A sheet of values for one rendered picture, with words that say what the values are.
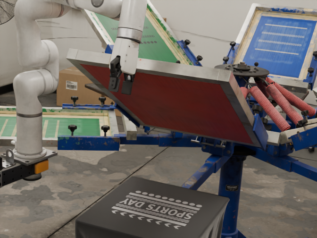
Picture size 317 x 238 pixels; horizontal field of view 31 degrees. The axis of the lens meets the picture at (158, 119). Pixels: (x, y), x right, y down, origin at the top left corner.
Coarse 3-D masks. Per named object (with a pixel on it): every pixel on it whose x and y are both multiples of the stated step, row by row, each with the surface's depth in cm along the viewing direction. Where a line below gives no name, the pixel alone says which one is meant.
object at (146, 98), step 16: (80, 64) 200; (144, 80) 198; (128, 96) 224; (144, 96) 218; (160, 96) 212; (144, 112) 243; (160, 112) 235; (176, 112) 229; (176, 128) 256; (192, 128) 248
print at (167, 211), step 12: (132, 192) 234; (144, 192) 235; (120, 204) 222; (132, 204) 223; (144, 204) 223; (156, 204) 224; (168, 204) 225; (180, 204) 225; (192, 204) 226; (132, 216) 213; (144, 216) 214; (156, 216) 214; (168, 216) 215; (180, 216) 215; (192, 216) 216; (180, 228) 206
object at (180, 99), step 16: (160, 80) 193; (176, 80) 189; (192, 80) 185; (176, 96) 207; (192, 96) 202; (208, 96) 197; (224, 96) 192; (192, 112) 222; (208, 112) 216; (224, 112) 211; (208, 128) 240; (224, 128) 233; (240, 128) 227
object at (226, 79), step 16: (96, 64) 195; (144, 64) 187; (160, 64) 186; (176, 64) 184; (96, 80) 214; (208, 80) 180; (224, 80) 177; (112, 96) 231; (240, 96) 193; (128, 112) 250; (240, 112) 205; (160, 128) 264; (256, 144) 245
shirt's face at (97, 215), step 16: (112, 192) 233; (128, 192) 234; (160, 192) 236; (176, 192) 237; (192, 192) 238; (96, 208) 218; (208, 208) 224; (96, 224) 205; (112, 224) 206; (128, 224) 207; (144, 224) 207; (192, 224) 210
